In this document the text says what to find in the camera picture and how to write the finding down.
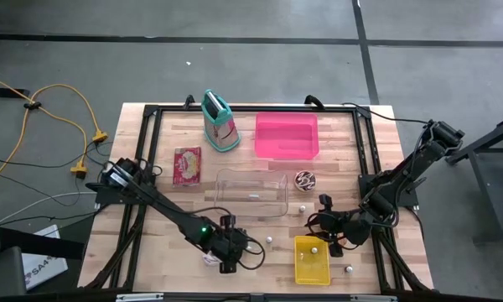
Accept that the yellow plastic basket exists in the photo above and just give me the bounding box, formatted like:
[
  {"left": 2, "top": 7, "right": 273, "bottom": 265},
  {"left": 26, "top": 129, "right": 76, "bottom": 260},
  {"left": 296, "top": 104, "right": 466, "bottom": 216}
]
[{"left": 293, "top": 235, "right": 332, "bottom": 287}]

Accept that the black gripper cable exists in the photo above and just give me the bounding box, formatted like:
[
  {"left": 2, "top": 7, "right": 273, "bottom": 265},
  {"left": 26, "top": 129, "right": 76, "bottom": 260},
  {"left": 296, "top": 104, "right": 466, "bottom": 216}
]
[
  {"left": 184, "top": 205, "right": 267, "bottom": 272},
  {"left": 304, "top": 211, "right": 361, "bottom": 252}
]

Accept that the teal metal box grater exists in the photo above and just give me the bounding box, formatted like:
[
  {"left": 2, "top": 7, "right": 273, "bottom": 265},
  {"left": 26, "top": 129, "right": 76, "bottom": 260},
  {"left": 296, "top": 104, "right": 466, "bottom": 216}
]
[{"left": 200, "top": 88, "right": 242, "bottom": 153}]

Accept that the silver aluminium rail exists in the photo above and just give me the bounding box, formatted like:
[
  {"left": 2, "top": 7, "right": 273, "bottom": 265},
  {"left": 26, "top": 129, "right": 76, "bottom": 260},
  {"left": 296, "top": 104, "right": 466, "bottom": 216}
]
[
  {"left": 116, "top": 293, "right": 164, "bottom": 302},
  {"left": 350, "top": 294, "right": 397, "bottom": 302}
]

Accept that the red snack packet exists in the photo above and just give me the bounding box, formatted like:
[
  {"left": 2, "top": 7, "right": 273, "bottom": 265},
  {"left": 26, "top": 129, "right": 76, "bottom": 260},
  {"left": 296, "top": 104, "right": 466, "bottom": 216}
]
[{"left": 172, "top": 146, "right": 203, "bottom": 188}]

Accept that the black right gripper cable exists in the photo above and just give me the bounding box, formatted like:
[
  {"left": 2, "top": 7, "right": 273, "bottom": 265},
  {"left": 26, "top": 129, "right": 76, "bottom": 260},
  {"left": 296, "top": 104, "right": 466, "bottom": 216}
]
[{"left": 304, "top": 211, "right": 361, "bottom": 252}]

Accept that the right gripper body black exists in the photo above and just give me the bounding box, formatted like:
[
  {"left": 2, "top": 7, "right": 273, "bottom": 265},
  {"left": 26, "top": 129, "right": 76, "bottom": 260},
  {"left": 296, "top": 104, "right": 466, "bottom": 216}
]
[{"left": 318, "top": 195, "right": 354, "bottom": 258}]

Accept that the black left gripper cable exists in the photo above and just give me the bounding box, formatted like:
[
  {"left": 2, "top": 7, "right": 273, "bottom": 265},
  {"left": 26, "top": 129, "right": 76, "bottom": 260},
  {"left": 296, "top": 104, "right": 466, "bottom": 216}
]
[{"left": 184, "top": 205, "right": 267, "bottom": 272}]

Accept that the black floor cable cover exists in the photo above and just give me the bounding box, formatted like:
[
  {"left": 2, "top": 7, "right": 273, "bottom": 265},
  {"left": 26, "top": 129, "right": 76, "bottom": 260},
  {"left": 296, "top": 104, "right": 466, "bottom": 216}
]
[{"left": 0, "top": 86, "right": 30, "bottom": 98}]

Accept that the yellow extension cable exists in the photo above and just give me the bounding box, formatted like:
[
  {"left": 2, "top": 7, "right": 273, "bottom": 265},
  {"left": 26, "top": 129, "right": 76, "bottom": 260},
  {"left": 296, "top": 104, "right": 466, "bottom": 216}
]
[
  {"left": 24, "top": 82, "right": 109, "bottom": 144},
  {"left": 0, "top": 70, "right": 89, "bottom": 180}
]

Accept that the white cardboard box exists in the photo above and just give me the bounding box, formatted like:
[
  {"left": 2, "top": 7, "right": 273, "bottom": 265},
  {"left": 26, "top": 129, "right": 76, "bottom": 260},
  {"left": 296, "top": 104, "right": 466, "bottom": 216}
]
[{"left": 20, "top": 224, "right": 69, "bottom": 291}]

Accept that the black side table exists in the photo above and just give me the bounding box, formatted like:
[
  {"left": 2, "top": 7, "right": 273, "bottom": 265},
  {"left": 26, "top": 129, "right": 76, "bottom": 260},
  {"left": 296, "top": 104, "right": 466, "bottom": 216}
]
[{"left": 445, "top": 113, "right": 503, "bottom": 244}]

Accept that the clear plastic bin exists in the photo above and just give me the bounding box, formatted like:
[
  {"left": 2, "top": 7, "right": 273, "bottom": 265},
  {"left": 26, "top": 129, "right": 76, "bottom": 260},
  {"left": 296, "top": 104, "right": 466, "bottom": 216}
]
[{"left": 215, "top": 169, "right": 289, "bottom": 218}]

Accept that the dark grey furniture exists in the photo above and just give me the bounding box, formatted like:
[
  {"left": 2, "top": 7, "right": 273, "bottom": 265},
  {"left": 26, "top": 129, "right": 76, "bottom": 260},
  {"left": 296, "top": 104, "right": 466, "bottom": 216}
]
[{"left": 0, "top": 136, "right": 86, "bottom": 299}]

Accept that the pink plastic bin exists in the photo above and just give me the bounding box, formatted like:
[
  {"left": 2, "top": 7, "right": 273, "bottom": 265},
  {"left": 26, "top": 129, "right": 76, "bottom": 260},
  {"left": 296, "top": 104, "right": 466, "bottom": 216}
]
[{"left": 254, "top": 112, "right": 320, "bottom": 161}]

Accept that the chocolate frosted donut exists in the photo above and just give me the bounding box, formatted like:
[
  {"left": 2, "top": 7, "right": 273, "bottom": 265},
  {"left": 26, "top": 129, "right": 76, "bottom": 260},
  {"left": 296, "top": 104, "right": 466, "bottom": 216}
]
[{"left": 293, "top": 169, "right": 318, "bottom": 193}]

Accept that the white floor cable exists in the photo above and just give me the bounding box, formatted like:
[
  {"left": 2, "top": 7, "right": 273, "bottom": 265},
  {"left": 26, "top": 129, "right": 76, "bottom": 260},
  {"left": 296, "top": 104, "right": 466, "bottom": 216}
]
[{"left": 0, "top": 191, "right": 97, "bottom": 223}]

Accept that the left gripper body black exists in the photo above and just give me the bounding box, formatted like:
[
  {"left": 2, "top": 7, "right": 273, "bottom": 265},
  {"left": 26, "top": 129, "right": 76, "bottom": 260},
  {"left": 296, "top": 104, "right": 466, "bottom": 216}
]
[{"left": 211, "top": 216, "right": 249, "bottom": 274}]

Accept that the black floor cable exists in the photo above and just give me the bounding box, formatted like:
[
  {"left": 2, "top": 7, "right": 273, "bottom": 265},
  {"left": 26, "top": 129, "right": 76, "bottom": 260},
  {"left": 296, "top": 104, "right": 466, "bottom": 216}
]
[
  {"left": 0, "top": 211, "right": 100, "bottom": 227},
  {"left": 0, "top": 157, "right": 85, "bottom": 169}
]

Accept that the lilac frosted donut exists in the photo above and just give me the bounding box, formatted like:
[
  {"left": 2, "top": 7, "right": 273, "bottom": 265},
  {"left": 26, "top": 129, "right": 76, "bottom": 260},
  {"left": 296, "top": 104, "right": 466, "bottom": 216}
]
[{"left": 201, "top": 251, "right": 222, "bottom": 268}]

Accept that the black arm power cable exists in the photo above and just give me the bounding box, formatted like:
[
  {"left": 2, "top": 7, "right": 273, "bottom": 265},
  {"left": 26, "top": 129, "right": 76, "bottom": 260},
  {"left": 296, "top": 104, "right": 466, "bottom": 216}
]
[{"left": 342, "top": 102, "right": 431, "bottom": 126}]

